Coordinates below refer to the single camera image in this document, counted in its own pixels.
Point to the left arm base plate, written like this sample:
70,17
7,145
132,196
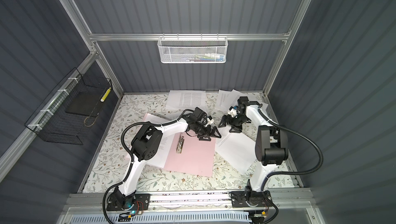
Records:
139,202

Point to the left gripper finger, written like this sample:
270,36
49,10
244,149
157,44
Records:
204,137
214,132

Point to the black wire basket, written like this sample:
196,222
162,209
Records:
70,114

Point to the black flat pad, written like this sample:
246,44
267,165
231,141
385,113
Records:
85,104

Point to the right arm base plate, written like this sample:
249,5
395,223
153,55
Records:
242,199

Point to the white wire mesh basket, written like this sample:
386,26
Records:
170,51

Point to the yellow marker pen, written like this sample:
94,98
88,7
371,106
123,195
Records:
106,94

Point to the aluminium front rail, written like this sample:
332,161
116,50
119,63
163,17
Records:
211,200

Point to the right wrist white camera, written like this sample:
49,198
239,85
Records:
233,111

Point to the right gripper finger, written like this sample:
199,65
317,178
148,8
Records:
235,129
224,121

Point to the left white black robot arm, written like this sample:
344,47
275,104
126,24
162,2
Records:
128,186

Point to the pink paper folder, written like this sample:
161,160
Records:
196,157

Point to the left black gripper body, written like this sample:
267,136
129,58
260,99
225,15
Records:
201,129

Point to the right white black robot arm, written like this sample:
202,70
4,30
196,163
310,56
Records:
249,137

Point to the markers in white basket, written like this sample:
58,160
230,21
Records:
207,57

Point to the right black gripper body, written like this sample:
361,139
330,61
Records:
237,121

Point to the metal folder clip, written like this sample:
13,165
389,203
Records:
180,144

